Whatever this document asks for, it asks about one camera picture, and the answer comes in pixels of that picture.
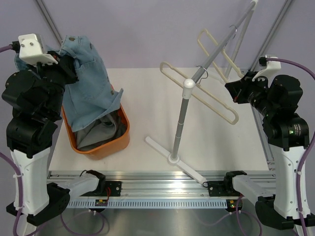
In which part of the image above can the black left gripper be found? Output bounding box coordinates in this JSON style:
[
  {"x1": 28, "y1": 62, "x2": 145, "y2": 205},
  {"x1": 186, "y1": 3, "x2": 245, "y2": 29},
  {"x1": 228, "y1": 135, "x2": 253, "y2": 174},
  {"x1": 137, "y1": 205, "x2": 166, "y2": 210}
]
[{"x1": 28, "y1": 49, "x2": 81, "y2": 117}]

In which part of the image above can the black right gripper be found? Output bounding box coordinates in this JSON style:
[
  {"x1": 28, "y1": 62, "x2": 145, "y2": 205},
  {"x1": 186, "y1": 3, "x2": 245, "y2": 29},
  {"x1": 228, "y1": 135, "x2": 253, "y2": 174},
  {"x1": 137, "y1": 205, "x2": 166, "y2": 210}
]
[{"x1": 227, "y1": 72, "x2": 278, "y2": 118}]

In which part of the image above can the cream hanger of denim skirt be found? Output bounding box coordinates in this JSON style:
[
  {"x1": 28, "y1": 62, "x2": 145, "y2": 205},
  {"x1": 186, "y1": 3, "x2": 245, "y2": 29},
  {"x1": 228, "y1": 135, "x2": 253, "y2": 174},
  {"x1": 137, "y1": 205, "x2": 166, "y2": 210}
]
[{"x1": 197, "y1": 25, "x2": 244, "y2": 83}]

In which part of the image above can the light blue denim skirt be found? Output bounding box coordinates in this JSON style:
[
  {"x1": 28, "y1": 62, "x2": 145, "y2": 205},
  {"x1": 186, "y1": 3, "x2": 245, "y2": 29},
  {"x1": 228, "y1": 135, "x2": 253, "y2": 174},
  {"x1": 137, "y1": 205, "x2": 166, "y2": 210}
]
[{"x1": 14, "y1": 35, "x2": 124, "y2": 132}]

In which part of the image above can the grey pleated skirt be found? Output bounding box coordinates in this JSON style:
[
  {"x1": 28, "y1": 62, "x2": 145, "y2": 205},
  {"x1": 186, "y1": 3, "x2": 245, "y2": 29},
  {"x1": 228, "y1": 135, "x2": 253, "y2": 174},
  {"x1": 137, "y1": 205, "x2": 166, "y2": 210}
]
[{"x1": 74, "y1": 111, "x2": 126, "y2": 151}]

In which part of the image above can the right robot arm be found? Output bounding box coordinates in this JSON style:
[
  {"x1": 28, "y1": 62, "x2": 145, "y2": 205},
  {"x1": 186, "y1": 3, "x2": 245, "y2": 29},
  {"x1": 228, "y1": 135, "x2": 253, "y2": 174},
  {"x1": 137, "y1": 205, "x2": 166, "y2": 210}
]
[{"x1": 203, "y1": 72, "x2": 315, "y2": 230}]

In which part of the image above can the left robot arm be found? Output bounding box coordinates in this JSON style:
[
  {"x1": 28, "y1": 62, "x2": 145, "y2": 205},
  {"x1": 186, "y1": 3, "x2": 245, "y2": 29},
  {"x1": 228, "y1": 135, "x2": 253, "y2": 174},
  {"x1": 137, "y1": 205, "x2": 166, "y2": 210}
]
[{"x1": 2, "y1": 51, "x2": 106, "y2": 226}]

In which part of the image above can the grey white clothes rack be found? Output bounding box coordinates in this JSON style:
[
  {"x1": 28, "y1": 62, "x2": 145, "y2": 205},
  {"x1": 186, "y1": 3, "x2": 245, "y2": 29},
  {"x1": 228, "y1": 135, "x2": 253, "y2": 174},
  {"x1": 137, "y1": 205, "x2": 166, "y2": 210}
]
[{"x1": 145, "y1": 0, "x2": 258, "y2": 185}]

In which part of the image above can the orange plastic basket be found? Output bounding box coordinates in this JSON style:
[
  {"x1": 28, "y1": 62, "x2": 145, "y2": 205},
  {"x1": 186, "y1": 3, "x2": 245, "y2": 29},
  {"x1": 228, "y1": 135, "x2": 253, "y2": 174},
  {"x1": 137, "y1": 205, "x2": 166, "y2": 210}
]
[{"x1": 62, "y1": 103, "x2": 129, "y2": 160}]

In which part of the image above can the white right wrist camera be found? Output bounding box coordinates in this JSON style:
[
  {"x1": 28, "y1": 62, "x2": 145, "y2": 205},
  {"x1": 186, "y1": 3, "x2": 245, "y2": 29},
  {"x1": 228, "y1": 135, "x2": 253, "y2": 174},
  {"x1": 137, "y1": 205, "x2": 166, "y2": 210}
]
[{"x1": 252, "y1": 55, "x2": 281, "y2": 82}]

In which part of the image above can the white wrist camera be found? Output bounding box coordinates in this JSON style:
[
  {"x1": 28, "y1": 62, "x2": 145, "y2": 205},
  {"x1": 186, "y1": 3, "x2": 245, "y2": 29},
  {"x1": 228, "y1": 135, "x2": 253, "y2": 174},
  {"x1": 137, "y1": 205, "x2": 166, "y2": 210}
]
[
  {"x1": 252, "y1": 55, "x2": 281, "y2": 82},
  {"x1": 18, "y1": 33, "x2": 59, "y2": 66}
]

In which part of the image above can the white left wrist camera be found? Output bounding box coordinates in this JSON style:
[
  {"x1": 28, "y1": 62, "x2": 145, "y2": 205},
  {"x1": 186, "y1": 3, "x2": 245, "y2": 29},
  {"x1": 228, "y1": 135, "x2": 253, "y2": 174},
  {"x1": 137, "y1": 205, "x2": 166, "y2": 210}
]
[{"x1": 18, "y1": 33, "x2": 59, "y2": 66}]

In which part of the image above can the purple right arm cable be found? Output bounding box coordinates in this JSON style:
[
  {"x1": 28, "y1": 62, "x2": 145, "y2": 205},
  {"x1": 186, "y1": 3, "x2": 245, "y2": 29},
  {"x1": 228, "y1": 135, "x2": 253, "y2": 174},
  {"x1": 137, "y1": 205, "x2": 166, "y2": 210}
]
[{"x1": 267, "y1": 57, "x2": 315, "y2": 236}]

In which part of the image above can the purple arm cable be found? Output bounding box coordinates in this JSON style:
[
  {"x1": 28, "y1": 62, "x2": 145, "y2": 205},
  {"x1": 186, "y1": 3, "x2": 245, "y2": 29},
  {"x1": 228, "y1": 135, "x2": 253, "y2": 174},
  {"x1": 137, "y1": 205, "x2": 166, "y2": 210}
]
[
  {"x1": 0, "y1": 44, "x2": 24, "y2": 236},
  {"x1": 267, "y1": 57, "x2": 315, "y2": 236}
]

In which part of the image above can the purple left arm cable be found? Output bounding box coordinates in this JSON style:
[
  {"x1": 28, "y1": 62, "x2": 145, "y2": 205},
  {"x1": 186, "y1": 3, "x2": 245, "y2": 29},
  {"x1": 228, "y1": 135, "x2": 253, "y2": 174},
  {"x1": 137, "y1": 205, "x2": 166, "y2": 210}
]
[{"x1": 0, "y1": 44, "x2": 24, "y2": 236}]

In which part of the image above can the right aluminium frame post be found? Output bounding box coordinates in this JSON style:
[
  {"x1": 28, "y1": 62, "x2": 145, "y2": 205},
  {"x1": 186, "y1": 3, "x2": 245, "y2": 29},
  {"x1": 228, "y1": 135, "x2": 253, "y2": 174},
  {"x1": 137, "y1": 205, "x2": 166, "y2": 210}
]
[{"x1": 248, "y1": 0, "x2": 295, "y2": 71}]

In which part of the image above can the aluminium frame post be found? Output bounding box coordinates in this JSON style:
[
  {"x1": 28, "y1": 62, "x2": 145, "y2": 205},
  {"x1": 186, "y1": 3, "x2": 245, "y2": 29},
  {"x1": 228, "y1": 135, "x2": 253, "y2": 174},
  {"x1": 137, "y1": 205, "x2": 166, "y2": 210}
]
[
  {"x1": 248, "y1": 0, "x2": 295, "y2": 71},
  {"x1": 34, "y1": 0, "x2": 63, "y2": 45}
]

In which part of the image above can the left aluminium frame post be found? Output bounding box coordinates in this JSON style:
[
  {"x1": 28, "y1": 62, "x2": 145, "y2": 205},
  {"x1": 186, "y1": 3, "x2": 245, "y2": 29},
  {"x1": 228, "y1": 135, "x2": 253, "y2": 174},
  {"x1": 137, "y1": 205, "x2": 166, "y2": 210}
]
[{"x1": 34, "y1": 0, "x2": 63, "y2": 45}]

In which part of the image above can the purple floor cable right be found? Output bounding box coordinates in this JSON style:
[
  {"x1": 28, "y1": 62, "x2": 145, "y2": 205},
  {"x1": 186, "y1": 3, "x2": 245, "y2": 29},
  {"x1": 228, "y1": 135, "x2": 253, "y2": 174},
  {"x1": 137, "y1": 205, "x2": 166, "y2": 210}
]
[{"x1": 193, "y1": 204, "x2": 263, "y2": 236}]

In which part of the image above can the purple floor cable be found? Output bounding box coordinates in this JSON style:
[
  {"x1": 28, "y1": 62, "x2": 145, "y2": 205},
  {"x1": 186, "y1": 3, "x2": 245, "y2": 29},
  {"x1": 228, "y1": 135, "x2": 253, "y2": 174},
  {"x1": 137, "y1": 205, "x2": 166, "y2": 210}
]
[
  {"x1": 193, "y1": 204, "x2": 263, "y2": 236},
  {"x1": 60, "y1": 210, "x2": 110, "y2": 234}
]

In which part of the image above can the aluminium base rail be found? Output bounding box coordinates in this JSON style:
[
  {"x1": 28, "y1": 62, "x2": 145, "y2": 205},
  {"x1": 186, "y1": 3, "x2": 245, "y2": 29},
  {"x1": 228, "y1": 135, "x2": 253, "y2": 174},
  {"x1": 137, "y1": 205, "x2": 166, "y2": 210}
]
[{"x1": 48, "y1": 171, "x2": 276, "y2": 198}]

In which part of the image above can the slotted grey cable duct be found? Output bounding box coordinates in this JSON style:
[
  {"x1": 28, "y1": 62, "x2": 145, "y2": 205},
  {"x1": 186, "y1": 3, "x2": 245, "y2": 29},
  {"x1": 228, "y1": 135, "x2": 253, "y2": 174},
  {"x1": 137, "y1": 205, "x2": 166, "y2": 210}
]
[{"x1": 67, "y1": 199, "x2": 227, "y2": 209}]

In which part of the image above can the purple floor cable left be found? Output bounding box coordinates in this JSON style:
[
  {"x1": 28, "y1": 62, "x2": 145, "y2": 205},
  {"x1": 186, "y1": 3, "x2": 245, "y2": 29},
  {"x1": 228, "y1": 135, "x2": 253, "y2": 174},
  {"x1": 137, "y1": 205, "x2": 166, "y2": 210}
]
[{"x1": 60, "y1": 210, "x2": 110, "y2": 234}]

